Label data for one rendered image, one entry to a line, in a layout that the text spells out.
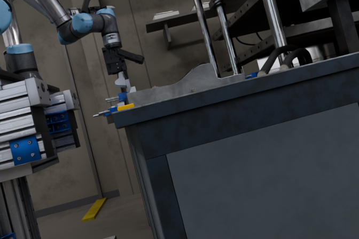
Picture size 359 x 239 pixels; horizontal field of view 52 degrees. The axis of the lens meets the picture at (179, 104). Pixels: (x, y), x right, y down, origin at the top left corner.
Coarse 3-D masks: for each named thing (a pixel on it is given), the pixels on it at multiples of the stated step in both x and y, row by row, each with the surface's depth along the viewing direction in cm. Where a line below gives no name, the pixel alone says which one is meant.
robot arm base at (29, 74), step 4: (28, 68) 172; (32, 68) 174; (36, 68) 176; (16, 72) 171; (20, 72) 171; (24, 72) 171; (28, 72) 172; (32, 72) 173; (36, 72) 176; (24, 76) 171; (28, 76) 171; (32, 76) 173; (36, 76) 174; (40, 76) 177
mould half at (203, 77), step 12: (192, 72) 154; (204, 72) 154; (180, 84) 152; (192, 84) 153; (204, 84) 154; (216, 84) 155; (132, 96) 149; (144, 96) 150; (156, 96) 151; (168, 96) 151
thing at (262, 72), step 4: (272, 52) 151; (276, 52) 152; (272, 56) 144; (276, 56) 148; (268, 60) 136; (272, 60) 138; (264, 64) 131; (268, 64) 131; (272, 64) 136; (264, 68) 124; (268, 68) 127; (260, 72) 121; (264, 72) 120; (268, 72) 125
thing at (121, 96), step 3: (132, 87) 155; (132, 90) 155; (135, 90) 155; (120, 93) 154; (123, 93) 155; (126, 93) 155; (117, 96) 156; (120, 96) 154; (123, 96) 155; (126, 96) 155; (105, 99) 155; (108, 99) 155; (111, 99) 155; (114, 99) 156; (120, 99) 154; (123, 99) 157
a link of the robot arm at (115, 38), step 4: (104, 36) 155; (108, 36) 154; (112, 36) 153; (116, 36) 155; (104, 40) 155; (108, 40) 154; (112, 40) 154; (116, 40) 155; (120, 40) 157; (104, 44) 156; (108, 44) 155
